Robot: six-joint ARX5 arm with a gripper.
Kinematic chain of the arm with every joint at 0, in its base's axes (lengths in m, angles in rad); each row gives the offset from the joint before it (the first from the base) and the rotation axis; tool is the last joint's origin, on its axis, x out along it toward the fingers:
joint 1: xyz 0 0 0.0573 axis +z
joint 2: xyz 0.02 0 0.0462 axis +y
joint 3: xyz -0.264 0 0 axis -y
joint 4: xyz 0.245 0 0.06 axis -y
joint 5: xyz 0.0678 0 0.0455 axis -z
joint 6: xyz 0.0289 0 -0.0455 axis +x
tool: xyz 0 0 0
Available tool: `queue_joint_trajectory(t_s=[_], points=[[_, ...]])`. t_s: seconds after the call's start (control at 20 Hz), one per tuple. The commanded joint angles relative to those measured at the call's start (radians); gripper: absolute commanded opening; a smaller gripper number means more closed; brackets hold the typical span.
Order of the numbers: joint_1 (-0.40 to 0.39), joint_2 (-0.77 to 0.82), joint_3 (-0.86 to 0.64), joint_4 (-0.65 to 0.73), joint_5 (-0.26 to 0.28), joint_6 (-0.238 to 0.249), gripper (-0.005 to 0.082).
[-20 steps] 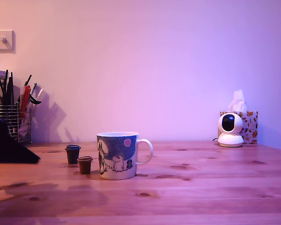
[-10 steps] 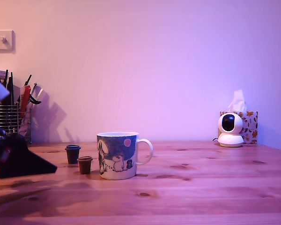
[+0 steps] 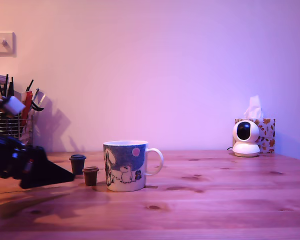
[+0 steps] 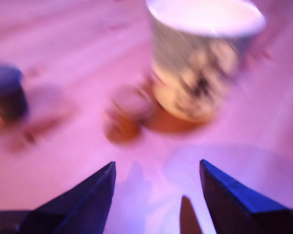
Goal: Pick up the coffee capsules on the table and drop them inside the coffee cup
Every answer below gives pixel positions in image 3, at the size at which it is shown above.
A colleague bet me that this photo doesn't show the white mug with cartoon print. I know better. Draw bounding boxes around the white mug with cartoon print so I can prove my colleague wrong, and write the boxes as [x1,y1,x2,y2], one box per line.
[102,140,165,193]

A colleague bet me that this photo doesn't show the black and silver tongs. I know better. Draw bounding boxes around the black and silver tongs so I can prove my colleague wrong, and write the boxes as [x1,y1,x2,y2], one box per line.
[29,87,45,112]

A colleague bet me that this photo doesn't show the small white round camera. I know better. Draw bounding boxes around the small white round camera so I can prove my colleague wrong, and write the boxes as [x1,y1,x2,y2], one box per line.
[232,119,261,158]

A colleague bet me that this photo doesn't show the black spatula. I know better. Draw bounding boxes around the black spatula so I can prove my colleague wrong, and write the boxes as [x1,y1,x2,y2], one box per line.
[6,76,15,98]

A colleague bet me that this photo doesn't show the white wall switch plate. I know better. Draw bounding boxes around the white wall switch plate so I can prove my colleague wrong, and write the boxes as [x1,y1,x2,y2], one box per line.
[0,31,17,58]

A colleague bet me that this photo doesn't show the brown coffee capsule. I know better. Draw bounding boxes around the brown coffee capsule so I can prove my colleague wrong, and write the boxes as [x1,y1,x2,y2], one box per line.
[81,166,100,187]

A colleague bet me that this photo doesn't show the dark grey coffee capsule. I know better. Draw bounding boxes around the dark grey coffee capsule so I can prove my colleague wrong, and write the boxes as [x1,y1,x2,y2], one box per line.
[69,154,87,176]

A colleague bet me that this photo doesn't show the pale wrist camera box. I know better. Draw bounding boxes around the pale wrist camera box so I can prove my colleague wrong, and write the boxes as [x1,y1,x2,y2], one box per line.
[0,95,26,120]

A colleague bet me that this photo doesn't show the thin black stick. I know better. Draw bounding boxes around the thin black stick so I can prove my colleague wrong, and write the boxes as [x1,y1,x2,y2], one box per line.
[4,73,10,98]

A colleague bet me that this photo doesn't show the leaf print tissue box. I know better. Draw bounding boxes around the leaf print tissue box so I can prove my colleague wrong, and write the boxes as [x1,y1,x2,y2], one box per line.
[234,118,276,154]

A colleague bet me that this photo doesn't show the pale wrapped packet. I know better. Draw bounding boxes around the pale wrapped packet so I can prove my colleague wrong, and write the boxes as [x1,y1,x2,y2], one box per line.
[19,119,33,146]

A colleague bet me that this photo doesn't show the metal wire utensil holder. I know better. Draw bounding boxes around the metal wire utensil holder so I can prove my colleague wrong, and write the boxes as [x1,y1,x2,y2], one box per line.
[0,111,35,152]

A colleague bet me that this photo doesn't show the white tissue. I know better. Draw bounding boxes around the white tissue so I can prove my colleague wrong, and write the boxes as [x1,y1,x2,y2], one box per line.
[243,95,264,120]

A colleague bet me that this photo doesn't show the red-handled tool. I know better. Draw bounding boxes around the red-handled tool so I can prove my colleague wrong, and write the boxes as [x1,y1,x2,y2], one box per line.
[21,90,34,126]

